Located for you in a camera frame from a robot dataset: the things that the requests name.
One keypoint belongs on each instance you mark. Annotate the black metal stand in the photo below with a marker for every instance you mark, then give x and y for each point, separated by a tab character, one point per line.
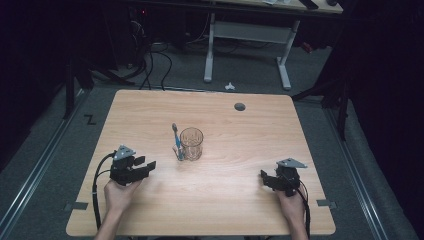
342	110
69	90

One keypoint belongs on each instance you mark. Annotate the grey table grommet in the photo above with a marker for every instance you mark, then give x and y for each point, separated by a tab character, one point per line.
239	106

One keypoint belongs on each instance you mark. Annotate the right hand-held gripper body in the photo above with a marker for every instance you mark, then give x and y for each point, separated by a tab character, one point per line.
288	178

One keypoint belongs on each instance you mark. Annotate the person's right hand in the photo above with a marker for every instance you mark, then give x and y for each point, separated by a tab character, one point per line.
294	208

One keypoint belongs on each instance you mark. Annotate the clear glass mug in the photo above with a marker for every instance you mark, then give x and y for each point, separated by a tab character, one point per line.
192	145

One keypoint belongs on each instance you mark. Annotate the person's left hand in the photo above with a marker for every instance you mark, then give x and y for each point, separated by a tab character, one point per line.
118	198

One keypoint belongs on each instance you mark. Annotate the desk with white legs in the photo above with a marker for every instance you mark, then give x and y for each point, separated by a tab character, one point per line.
248	31

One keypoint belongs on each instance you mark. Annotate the grey tape strip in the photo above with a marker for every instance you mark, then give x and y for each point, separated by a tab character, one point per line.
78	206
326	203

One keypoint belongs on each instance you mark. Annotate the blue toothbrush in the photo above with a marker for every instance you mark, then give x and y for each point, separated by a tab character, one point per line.
177	141

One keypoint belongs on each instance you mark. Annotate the metal floor rail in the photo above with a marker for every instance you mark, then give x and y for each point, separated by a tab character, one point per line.
358	180
36	170

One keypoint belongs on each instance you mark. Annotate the black computer tower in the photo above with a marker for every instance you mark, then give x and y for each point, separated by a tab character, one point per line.
138	33

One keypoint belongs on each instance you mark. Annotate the white paper scrap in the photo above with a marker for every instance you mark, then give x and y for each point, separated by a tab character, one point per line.
229	86

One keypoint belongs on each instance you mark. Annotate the red object under desk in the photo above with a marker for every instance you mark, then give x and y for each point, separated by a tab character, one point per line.
307	47

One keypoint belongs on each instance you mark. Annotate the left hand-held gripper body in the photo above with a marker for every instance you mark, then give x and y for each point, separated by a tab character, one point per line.
122	168

